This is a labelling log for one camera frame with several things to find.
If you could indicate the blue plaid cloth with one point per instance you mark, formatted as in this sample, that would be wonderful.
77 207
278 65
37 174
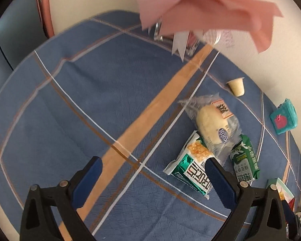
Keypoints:
90 100

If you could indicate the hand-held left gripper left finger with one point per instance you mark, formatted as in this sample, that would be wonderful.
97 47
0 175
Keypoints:
86 180

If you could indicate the reddish brown curved frame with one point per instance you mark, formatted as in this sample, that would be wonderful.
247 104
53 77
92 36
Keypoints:
44 12

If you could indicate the bread in clear wrapper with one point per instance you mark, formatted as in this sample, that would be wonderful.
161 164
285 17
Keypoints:
210 125

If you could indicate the pale jelly cup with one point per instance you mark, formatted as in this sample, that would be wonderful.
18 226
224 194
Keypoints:
237 87

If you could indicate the white ribbon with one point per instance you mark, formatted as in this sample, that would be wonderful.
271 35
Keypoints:
180 45

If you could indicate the dark green snack packet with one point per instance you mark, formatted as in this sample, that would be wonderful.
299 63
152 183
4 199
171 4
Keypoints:
245 160

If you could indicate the white green snack packet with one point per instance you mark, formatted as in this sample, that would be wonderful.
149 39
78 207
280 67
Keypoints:
188 163

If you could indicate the pink paper flower bouquet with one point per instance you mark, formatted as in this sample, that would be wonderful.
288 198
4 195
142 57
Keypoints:
203 10

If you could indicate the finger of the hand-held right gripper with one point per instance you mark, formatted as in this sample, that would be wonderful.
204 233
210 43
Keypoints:
292 218

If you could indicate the teal edged cardboard box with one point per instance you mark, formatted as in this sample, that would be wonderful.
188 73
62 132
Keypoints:
284 186

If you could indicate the small teal box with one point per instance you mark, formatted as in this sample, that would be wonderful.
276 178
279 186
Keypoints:
283 116

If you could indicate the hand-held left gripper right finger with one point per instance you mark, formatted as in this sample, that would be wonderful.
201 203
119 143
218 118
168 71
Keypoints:
218 180

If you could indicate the clear glass vase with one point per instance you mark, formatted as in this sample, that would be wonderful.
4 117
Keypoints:
210 38

